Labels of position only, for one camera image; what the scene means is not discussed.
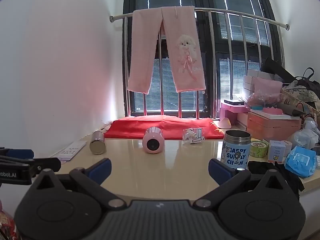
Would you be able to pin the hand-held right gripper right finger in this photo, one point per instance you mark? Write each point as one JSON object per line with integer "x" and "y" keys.
{"x": 220, "y": 171}

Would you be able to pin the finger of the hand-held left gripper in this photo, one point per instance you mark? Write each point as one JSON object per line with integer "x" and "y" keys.
{"x": 20, "y": 153}
{"x": 47, "y": 164}

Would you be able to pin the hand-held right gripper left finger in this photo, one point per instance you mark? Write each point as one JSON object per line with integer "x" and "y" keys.
{"x": 99, "y": 170}

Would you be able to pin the pink cup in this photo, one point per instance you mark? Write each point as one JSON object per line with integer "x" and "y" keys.
{"x": 153, "y": 141}

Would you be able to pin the blue printed steel cup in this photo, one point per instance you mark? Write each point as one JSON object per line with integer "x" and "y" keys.
{"x": 236, "y": 152}

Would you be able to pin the steel thermos bottle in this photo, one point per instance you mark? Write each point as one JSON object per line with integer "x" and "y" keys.
{"x": 98, "y": 142}

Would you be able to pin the white remote control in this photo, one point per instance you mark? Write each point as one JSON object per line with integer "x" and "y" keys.
{"x": 72, "y": 151}

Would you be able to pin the green round tin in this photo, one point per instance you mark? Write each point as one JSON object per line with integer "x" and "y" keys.
{"x": 258, "y": 150}

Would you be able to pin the crumpled clear plastic wrapper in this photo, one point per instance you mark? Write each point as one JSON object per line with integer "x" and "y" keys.
{"x": 193, "y": 135}

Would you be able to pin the pale pink cap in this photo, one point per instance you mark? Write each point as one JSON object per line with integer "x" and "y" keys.
{"x": 223, "y": 123}

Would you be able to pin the red patterned packet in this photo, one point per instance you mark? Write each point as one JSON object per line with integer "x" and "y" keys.
{"x": 6, "y": 222}

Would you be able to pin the small pink box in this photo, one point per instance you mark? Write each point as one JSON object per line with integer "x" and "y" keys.
{"x": 231, "y": 112}

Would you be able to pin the small white box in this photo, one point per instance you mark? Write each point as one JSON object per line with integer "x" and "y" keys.
{"x": 278, "y": 151}

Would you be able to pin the black cloth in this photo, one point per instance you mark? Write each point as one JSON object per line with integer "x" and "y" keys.
{"x": 287, "y": 177}

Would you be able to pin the large pink storage box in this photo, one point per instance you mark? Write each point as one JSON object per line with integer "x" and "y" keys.
{"x": 272, "y": 127}

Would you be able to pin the flat black device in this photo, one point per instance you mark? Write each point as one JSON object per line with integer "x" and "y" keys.
{"x": 233, "y": 102}

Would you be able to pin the red cloth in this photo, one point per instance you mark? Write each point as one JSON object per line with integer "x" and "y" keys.
{"x": 162, "y": 127}

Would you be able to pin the pink and teal box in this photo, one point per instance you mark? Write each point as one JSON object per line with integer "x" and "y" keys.
{"x": 268, "y": 111}

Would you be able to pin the blue wipes packet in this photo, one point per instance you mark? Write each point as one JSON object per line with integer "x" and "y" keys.
{"x": 301, "y": 161}

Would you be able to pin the pink plastic bag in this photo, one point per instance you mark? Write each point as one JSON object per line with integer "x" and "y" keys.
{"x": 260, "y": 99}

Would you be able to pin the white plastic bag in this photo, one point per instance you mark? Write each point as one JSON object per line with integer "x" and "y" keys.
{"x": 302, "y": 138}

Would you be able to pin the stack of white boxes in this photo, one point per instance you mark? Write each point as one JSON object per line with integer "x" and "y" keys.
{"x": 250, "y": 80}

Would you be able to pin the pink paper bag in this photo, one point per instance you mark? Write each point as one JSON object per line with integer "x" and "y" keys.
{"x": 267, "y": 87}

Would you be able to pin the black bag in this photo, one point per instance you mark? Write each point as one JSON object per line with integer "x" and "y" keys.
{"x": 277, "y": 70}

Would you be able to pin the metal window railing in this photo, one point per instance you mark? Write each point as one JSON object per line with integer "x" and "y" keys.
{"x": 215, "y": 55}

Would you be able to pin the pink pants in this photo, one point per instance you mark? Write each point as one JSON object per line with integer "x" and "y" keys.
{"x": 186, "y": 55}

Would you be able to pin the black backpack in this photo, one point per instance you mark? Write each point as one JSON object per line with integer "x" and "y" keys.
{"x": 308, "y": 81}

